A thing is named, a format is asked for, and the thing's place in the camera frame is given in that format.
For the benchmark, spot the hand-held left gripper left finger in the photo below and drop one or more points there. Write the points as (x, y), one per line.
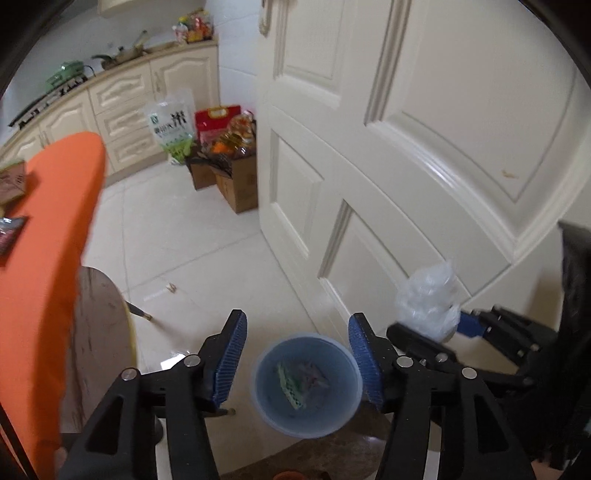
(228, 364)

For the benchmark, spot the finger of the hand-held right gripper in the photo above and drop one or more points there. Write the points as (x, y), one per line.
(427, 350)
(471, 323)

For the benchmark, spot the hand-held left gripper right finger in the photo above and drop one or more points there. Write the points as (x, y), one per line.
(367, 364)

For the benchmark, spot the clear plastic bag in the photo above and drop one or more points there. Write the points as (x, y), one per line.
(425, 300)

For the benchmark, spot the blue plastic trash bin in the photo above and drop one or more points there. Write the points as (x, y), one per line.
(277, 417)

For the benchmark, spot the black table leg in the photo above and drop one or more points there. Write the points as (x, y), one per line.
(219, 411)
(138, 311)

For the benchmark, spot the green wrapper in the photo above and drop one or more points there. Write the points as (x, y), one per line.
(291, 385)

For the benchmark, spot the wooden stool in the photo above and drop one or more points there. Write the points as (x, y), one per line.
(97, 332)

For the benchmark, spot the large brown cardboard box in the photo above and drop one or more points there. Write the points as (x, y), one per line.
(238, 184)

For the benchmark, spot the small brown cardboard box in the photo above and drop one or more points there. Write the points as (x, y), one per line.
(201, 175)

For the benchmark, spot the white panelled door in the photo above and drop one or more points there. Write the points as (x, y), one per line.
(415, 138)

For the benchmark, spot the round table with orange cover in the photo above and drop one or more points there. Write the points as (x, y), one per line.
(46, 277)

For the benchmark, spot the white and green rice bag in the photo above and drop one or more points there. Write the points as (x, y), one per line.
(171, 129)

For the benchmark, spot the red gift box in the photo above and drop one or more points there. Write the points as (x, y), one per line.
(212, 122)

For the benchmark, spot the dark snack wrapper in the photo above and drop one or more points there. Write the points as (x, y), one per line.
(11, 237)

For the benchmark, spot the cream lower kitchen cabinets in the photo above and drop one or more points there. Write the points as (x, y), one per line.
(124, 120)

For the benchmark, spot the black gas stove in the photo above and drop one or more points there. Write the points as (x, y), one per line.
(46, 99)

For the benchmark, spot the metal wok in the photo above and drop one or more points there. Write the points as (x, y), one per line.
(124, 54)

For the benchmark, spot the green electric pot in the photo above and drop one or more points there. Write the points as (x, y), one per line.
(64, 74)

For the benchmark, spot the group of condiment bottles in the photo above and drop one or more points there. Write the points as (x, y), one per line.
(194, 27)

